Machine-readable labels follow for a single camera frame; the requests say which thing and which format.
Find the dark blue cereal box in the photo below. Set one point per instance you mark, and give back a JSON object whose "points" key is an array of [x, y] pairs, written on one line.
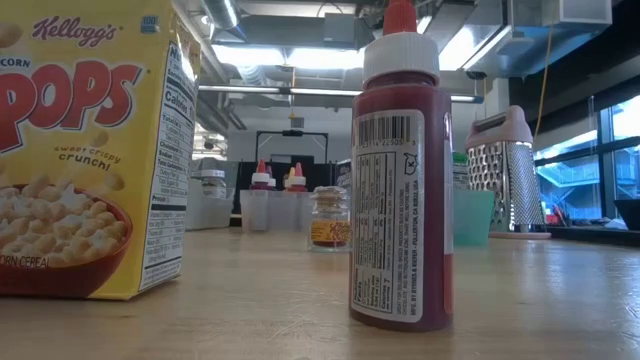
{"points": [[342, 175]]}

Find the green Apple Jacks cereal box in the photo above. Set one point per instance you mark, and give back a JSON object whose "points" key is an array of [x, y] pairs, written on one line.
{"points": [[460, 172]]}

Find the glass jar with orange label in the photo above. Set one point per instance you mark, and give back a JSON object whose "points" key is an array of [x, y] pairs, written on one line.
{"points": [[330, 225]]}

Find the translucent white plastic bin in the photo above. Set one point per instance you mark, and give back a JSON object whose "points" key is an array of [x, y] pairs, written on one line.
{"points": [[210, 212], [280, 215]]}

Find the grey hanging box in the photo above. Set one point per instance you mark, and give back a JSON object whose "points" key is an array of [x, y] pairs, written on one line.
{"points": [[297, 122]]}

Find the long linear ceiling light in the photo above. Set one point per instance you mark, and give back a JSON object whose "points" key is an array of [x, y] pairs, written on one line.
{"points": [[325, 91]]}

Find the white-lidded spice jar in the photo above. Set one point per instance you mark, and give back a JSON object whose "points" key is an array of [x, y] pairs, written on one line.
{"points": [[213, 182]]}

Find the yellow Corn Pops cereal box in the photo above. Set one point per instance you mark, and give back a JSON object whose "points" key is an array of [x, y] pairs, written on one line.
{"points": [[75, 150]]}

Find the dark bin by window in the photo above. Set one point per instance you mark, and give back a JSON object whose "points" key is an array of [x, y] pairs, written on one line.
{"points": [[629, 212]]}

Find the black gantry frame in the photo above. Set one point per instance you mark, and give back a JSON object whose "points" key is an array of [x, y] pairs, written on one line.
{"points": [[292, 133]]}

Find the silver ventilation duct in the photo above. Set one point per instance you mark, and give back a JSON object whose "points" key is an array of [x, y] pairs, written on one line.
{"points": [[222, 12]]}

